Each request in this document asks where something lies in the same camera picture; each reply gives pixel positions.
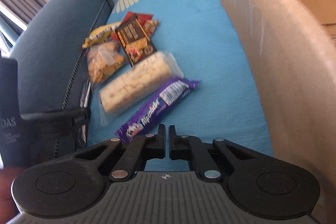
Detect purple Alpenliebe candy pack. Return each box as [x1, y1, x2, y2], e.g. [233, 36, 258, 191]
[115, 76, 200, 143]

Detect clear pack white rice crackers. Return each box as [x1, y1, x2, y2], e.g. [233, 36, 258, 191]
[99, 52, 184, 126]

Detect clear bag of cookies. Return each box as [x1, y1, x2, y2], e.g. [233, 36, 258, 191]
[87, 41, 126, 85]

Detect black chocolate bar packet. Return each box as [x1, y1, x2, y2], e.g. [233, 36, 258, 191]
[116, 15, 157, 67]

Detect yellow candy bag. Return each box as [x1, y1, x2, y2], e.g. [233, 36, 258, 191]
[82, 22, 121, 49]

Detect small red candy bar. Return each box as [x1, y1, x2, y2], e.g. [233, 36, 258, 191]
[143, 19, 159, 38]

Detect red square snack packet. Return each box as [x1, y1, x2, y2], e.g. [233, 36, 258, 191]
[122, 11, 153, 26]

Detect person's left hand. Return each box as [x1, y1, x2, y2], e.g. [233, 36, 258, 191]
[0, 166, 26, 224]

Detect blue sofa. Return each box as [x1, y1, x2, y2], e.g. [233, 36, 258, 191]
[7, 0, 113, 165]

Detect grey curtain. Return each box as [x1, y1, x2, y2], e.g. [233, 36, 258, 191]
[1, 0, 45, 56]

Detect blue white patterned sofa cover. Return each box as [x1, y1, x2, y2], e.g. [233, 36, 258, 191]
[84, 0, 275, 172]

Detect cardboard box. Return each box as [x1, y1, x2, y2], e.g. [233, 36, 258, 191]
[220, 0, 335, 223]

